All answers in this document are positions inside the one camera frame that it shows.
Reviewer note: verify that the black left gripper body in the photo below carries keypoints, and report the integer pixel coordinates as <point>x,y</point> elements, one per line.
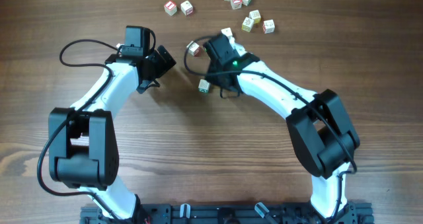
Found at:
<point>160,64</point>

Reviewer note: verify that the red letter V block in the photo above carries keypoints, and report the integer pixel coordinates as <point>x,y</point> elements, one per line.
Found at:
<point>236,4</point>

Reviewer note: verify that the yellow letter C block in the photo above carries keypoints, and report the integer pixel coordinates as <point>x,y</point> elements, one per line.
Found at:
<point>193,48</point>

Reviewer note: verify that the yellow-edged top block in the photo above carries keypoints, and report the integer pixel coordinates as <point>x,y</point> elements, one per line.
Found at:
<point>255,16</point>

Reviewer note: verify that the letter A soccer block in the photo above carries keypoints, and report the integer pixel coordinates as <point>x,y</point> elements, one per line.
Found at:
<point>204,86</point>

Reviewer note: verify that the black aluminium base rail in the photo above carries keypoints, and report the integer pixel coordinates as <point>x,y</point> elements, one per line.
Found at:
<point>361,213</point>

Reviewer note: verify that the white red-sided block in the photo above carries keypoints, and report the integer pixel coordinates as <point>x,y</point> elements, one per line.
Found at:
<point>186,8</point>

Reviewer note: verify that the white picture block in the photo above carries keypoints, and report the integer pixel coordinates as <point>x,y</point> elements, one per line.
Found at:
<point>227,32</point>

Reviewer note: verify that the yellow-sided picture block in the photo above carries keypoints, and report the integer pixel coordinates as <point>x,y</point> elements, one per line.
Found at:
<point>247,24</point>

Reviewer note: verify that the red letter I block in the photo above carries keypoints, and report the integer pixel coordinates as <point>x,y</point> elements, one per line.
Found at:
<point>170,8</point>

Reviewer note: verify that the white red-edged right block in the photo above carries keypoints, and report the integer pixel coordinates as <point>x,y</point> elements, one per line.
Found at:
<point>268,26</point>

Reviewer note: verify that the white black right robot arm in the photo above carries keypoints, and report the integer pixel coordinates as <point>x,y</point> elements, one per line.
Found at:
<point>322,134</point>

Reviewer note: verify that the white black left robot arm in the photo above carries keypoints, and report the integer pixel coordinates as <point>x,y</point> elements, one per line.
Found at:
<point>82,147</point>

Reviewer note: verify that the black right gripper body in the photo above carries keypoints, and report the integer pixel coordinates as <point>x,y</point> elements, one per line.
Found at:
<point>221,82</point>

